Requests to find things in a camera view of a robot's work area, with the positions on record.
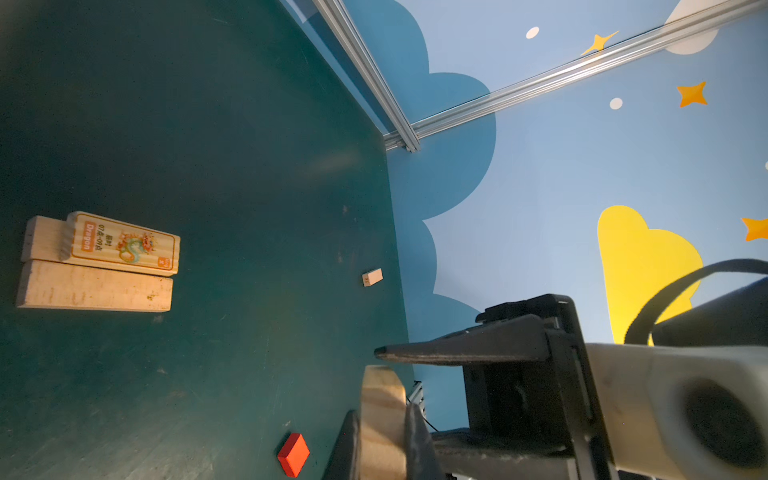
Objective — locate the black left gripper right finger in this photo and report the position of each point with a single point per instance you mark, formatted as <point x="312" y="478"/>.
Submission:
<point x="421" y="459"/>

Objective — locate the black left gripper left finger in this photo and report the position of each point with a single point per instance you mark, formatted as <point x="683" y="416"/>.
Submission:
<point x="343" y="462"/>

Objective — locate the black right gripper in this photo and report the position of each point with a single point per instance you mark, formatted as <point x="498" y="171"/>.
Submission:
<point x="533" y="411"/>

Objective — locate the printed wood block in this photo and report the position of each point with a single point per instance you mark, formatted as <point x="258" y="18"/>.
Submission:
<point x="97" y="241"/>

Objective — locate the wood block numbered 31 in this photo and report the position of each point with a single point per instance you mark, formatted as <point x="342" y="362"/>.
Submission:
<point x="43" y="239"/>

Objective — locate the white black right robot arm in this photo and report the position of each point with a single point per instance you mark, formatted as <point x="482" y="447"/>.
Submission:
<point x="736" y="319"/>

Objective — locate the red cube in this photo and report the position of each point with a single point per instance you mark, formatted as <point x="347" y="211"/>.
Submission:
<point x="293" y="455"/>

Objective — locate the aluminium right corner post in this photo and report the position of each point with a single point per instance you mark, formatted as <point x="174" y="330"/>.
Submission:
<point x="613" y="56"/>

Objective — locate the aluminium back frame rail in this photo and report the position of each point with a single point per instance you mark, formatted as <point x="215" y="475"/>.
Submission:
<point x="344" y="29"/>

